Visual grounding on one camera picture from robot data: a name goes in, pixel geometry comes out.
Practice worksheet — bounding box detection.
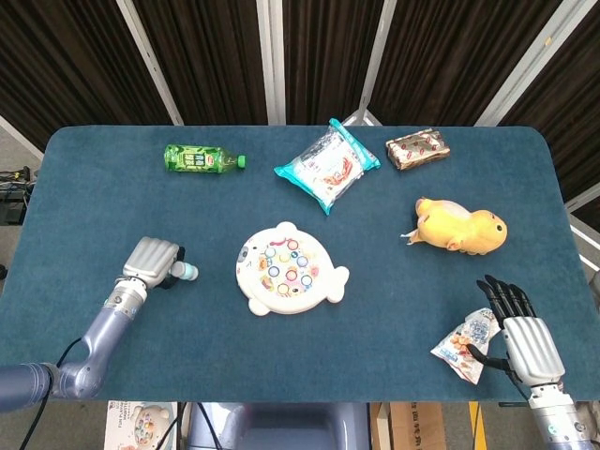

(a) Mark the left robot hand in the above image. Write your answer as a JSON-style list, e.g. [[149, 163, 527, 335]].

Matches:
[[121, 236, 187, 289]]

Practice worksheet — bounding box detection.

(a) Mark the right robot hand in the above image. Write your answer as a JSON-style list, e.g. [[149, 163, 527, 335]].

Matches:
[[464, 274, 566, 388]]

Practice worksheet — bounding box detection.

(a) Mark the light blue toy rod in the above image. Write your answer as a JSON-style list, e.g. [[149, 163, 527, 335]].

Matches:
[[169, 261, 200, 282]]

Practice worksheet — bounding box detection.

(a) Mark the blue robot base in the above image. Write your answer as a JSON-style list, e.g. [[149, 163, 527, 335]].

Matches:
[[187, 401, 371, 450]]

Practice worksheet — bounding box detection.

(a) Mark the white fish-shaped toy board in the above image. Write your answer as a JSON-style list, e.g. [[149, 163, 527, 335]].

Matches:
[[235, 221, 351, 317]]

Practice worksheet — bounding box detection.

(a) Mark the white printed product box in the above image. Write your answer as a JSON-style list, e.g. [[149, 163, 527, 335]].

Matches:
[[103, 400, 179, 450]]

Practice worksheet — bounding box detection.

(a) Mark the small white snack packet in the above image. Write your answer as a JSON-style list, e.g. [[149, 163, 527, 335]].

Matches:
[[429, 307, 503, 386]]

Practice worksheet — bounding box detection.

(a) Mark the green tea bottle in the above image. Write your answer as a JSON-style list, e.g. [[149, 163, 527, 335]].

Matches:
[[163, 143, 248, 174]]

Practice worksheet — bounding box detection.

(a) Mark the yellow plush toy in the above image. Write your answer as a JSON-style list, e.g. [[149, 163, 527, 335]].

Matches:
[[400, 197, 508, 256]]

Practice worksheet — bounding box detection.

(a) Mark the brown cardboard box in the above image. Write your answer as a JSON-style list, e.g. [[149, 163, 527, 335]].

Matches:
[[369, 401, 447, 450]]

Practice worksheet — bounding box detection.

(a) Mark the blue felt table mat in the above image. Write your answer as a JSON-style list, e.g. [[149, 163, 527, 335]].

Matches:
[[0, 124, 600, 404]]

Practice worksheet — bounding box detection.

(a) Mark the teal clear snack bag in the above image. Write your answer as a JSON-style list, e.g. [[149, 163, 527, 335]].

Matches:
[[273, 117, 382, 217]]

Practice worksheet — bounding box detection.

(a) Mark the brown wrapped snack pack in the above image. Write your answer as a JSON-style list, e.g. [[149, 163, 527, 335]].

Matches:
[[384, 129, 452, 172]]

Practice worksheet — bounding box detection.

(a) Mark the black equipment with cables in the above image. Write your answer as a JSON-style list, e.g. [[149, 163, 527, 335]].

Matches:
[[0, 166, 37, 226]]

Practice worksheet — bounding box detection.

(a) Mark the black cable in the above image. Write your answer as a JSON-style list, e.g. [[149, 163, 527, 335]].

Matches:
[[161, 401, 224, 450]]

